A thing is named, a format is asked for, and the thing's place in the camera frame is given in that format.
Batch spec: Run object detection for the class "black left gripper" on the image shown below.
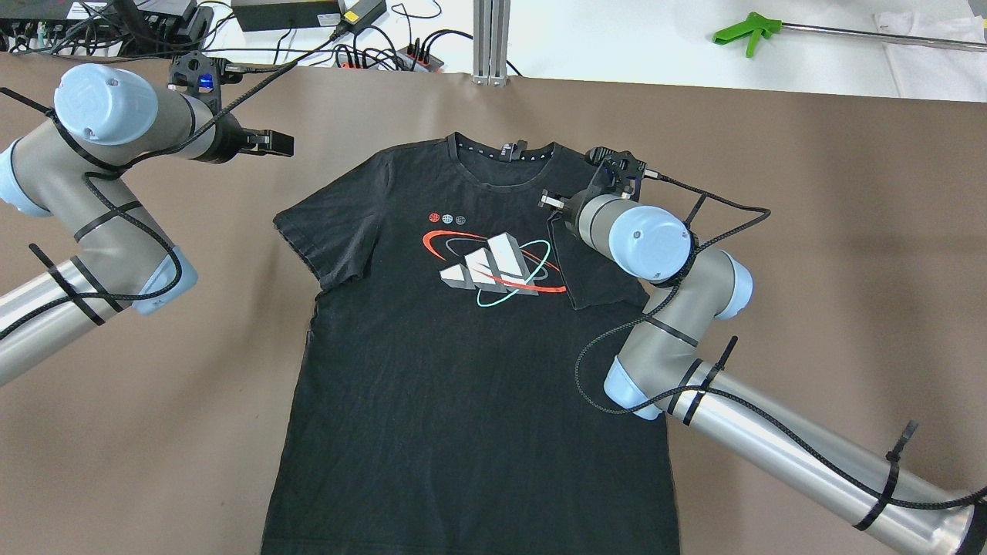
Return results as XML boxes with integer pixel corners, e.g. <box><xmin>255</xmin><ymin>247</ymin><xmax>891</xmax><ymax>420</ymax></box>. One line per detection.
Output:
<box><xmin>209</xmin><ymin>116</ymin><xmax>295</xmax><ymax>164</ymax></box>

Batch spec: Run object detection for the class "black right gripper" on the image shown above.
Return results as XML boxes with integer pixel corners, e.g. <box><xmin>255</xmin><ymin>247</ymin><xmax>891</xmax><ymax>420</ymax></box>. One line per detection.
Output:
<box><xmin>539</xmin><ymin>190</ymin><xmax>593</xmax><ymax>232</ymax></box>

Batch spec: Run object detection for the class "black graphic t-shirt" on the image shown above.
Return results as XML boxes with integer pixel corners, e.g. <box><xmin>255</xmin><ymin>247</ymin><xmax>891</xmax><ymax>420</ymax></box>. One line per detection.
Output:
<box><xmin>261</xmin><ymin>133</ymin><xmax>680</xmax><ymax>554</ymax></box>

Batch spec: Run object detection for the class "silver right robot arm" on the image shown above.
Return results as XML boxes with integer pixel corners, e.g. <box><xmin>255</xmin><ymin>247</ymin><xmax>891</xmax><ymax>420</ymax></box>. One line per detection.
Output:
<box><xmin>540</xmin><ymin>190</ymin><xmax>985</xmax><ymax>554</ymax></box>

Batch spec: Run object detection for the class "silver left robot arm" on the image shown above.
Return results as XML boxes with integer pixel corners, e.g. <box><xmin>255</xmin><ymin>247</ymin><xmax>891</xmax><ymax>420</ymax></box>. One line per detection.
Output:
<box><xmin>1</xmin><ymin>52</ymin><xmax>294</xmax><ymax>384</ymax></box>

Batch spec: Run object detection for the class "black power adapter box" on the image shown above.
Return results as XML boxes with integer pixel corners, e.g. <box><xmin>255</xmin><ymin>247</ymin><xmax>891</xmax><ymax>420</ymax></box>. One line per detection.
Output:
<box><xmin>230</xmin><ymin>1</ymin><xmax>343</xmax><ymax>32</ymax></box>

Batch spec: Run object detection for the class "black electronics hub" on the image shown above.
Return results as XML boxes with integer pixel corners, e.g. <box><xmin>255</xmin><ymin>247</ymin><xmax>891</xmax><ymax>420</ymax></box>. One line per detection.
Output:
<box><xmin>1</xmin><ymin>1</ymin><xmax>215</xmax><ymax>57</ymax></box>

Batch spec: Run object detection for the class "white folded cloth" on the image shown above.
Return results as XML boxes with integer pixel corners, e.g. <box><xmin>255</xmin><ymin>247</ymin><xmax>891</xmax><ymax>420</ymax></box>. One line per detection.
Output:
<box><xmin>874</xmin><ymin>11</ymin><xmax>986</xmax><ymax>103</ymax></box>

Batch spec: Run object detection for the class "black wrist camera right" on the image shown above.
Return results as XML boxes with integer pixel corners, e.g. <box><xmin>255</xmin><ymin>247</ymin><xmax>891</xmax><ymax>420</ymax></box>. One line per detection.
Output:
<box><xmin>585</xmin><ymin>146</ymin><xmax>664</xmax><ymax>201</ymax></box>

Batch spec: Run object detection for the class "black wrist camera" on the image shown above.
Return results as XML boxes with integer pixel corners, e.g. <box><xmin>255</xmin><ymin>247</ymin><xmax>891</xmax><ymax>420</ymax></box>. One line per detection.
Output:
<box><xmin>585</xmin><ymin>146</ymin><xmax>664</xmax><ymax>201</ymax></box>
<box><xmin>168</xmin><ymin>52</ymin><xmax>246</xmax><ymax>106</ymax></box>

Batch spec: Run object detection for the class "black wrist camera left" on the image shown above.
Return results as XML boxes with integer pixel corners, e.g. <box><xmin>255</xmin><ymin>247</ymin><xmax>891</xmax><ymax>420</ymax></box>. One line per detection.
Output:
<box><xmin>168</xmin><ymin>52</ymin><xmax>246</xmax><ymax>106</ymax></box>

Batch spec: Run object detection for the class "aluminium frame post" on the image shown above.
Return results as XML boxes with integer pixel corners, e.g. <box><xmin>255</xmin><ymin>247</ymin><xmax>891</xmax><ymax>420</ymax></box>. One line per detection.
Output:
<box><xmin>472</xmin><ymin>0</ymin><xmax>511</xmax><ymax>87</ymax></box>

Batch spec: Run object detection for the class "green handled grabber tool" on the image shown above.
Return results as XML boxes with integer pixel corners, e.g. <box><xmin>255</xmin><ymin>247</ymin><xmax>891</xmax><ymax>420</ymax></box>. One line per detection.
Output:
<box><xmin>712</xmin><ymin>12</ymin><xmax>986</xmax><ymax>59</ymax></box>

